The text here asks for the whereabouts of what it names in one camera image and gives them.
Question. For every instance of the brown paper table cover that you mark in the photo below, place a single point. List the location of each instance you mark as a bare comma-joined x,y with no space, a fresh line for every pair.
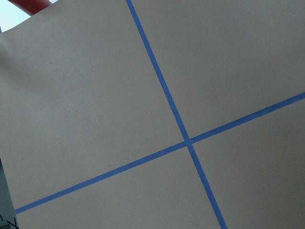
154,114

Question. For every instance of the red cylinder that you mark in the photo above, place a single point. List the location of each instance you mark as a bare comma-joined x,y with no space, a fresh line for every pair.
31,7

